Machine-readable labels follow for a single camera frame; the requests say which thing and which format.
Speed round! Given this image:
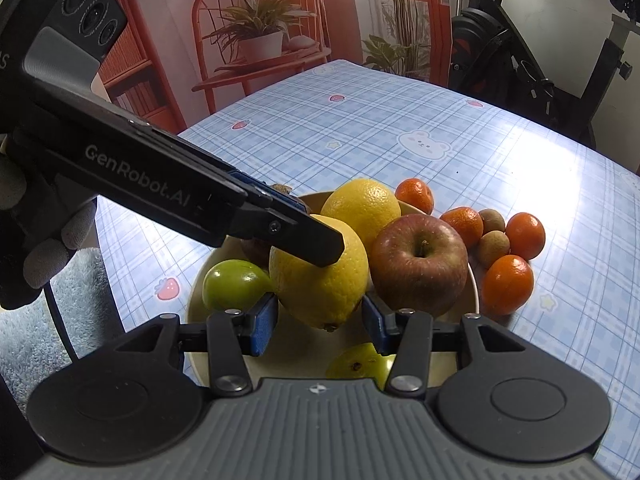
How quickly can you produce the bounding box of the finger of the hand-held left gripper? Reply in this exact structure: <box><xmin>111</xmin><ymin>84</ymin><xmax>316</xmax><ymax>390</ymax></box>
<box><xmin>227</xmin><ymin>171</ymin><xmax>307</xmax><ymax>216</ymax></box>
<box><xmin>225</xmin><ymin>192</ymin><xmax>346</xmax><ymax>267</ymax></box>

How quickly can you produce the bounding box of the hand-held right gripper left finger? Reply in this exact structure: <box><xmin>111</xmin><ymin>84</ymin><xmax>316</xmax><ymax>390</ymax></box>
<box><xmin>112</xmin><ymin>292</ymin><xmax>279</xmax><ymax>395</ymax></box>

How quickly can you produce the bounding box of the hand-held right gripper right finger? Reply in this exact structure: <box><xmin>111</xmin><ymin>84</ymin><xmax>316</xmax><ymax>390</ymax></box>
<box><xmin>361</xmin><ymin>294</ymin><xmax>528</xmax><ymax>395</ymax></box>

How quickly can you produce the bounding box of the yellowish green plum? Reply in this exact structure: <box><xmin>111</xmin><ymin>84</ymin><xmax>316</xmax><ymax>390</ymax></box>
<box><xmin>325</xmin><ymin>342</ymin><xmax>398</xmax><ymax>382</ymax></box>

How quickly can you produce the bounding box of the yellow lemon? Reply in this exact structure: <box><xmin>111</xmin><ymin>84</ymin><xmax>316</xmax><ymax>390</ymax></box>
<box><xmin>269</xmin><ymin>214</ymin><xmax>371</xmax><ymax>332</ymax></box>

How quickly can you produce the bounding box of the cream plate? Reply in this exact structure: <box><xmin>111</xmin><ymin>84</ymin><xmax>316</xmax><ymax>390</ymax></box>
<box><xmin>185</xmin><ymin>191</ymin><xmax>481</xmax><ymax>396</ymax></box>

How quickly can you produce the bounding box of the green apple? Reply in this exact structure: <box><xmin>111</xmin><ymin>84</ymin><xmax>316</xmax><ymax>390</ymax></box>
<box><xmin>201</xmin><ymin>259</ymin><xmax>275</xmax><ymax>312</ymax></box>

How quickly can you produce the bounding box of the round yellow citrus fruit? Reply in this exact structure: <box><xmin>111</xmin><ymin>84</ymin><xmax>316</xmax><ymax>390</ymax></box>
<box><xmin>321</xmin><ymin>178</ymin><xmax>402</xmax><ymax>251</ymax></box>

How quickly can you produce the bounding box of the red apple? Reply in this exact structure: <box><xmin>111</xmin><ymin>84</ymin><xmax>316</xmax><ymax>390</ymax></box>
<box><xmin>370</xmin><ymin>213</ymin><xmax>469</xmax><ymax>318</ymax></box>

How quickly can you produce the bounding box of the person's left hand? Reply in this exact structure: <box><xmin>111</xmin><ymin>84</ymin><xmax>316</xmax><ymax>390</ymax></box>
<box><xmin>0</xmin><ymin>132</ymin><xmax>98</xmax><ymax>311</ymax></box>

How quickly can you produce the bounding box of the orange mandarin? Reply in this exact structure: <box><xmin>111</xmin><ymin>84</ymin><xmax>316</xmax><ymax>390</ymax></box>
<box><xmin>481</xmin><ymin>255</ymin><xmax>535</xmax><ymax>316</ymax></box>
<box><xmin>395</xmin><ymin>178</ymin><xmax>435</xmax><ymax>215</ymax></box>
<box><xmin>505</xmin><ymin>212</ymin><xmax>546</xmax><ymax>261</ymax></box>
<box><xmin>440</xmin><ymin>206</ymin><xmax>484</xmax><ymax>251</ymax></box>

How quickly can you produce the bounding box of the lower brown kiwi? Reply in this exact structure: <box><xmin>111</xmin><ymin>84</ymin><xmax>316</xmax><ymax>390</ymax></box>
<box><xmin>475</xmin><ymin>230</ymin><xmax>511</xmax><ymax>268</ymax></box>

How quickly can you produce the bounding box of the brown kiwi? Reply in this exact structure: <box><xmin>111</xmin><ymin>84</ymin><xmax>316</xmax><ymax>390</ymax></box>
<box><xmin>479</xmin><ymin>208</ymin><xmax>507</xmax><ymax>235</ymax></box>
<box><xmin>475</xmin><ymin>230</ymin><xmax>511</xmax><ymax>268</ymax></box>

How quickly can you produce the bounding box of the grey fluffy rug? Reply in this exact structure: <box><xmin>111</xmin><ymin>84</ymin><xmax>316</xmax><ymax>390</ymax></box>
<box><xmin>0</xmin><ymin>247</ymin><xmax>121</xmax><ymax>413</ymax></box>

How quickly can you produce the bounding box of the upper brown kiwi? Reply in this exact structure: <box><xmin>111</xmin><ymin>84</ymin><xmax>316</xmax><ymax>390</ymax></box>
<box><xmin>479</xmin><ymin>208</ymin><xmax>507</xmax><ymax>235</ymax></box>

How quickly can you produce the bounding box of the blue plaid tablecloth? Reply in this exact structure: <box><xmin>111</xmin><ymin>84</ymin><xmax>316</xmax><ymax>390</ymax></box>
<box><xmin>95</xmin><ymin>59</ymin><xmax>640</xmax><ymax>461</ymax></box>

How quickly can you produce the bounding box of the black exercise bike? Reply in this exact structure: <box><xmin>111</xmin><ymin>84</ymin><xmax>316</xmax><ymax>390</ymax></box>
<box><xmin>447</xmin><ymin>0</ymin><xmax>640</xmax><ymax>143</ymax></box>

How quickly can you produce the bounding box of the wall poster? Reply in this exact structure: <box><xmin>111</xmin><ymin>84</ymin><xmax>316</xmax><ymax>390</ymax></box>
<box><xmin>92</xmin><ymin>0</ymin><xmax>456</xmax><ymax>136</ymax></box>

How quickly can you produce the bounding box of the black cable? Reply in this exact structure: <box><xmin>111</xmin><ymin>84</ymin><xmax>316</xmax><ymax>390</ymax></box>
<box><xmin>42</xmin><ymin>280</ymin><xmax>81</xmax><ymax>361</ymax></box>

